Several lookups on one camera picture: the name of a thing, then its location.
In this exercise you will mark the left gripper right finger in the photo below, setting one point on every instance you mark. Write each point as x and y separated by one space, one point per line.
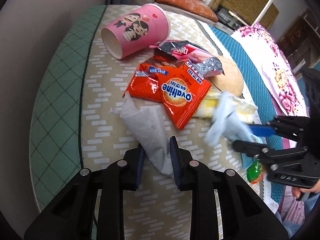
222 196

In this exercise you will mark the leopard print cloth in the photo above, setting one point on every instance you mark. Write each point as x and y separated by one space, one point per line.
243 1

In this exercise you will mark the orange Ovaltine packet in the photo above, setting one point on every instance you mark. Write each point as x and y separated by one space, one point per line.
175 84

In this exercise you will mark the white blue wrapper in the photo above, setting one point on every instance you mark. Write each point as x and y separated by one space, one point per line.
229 127

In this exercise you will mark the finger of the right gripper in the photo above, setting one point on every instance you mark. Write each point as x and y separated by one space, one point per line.
251 149
259 130

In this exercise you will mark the pink cartoon paper cup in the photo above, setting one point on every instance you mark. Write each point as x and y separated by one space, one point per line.
146 26

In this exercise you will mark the pink floral quilt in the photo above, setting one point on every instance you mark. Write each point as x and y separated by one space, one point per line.
273 68

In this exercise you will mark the person's right hand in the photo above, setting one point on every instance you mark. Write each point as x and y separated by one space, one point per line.
296 192

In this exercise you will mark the green orange jelly cup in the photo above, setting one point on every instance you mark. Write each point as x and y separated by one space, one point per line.
255 172

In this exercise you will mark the yellow white wrapper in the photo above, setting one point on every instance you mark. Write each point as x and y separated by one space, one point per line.
225 103

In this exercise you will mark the pink silver snack wrapper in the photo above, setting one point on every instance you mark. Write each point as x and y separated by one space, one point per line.
205 63

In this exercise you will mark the teal patterned mattress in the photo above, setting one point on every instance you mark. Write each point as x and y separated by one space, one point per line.
72 126

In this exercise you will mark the grey tissue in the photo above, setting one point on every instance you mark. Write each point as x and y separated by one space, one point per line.
147 127

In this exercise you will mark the brown paper bowl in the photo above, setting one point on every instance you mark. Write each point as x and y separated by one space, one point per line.
231 79

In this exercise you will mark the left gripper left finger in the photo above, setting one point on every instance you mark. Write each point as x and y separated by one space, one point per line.
91 199

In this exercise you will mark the orange seat cushion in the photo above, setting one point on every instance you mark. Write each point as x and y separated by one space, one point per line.
195 7

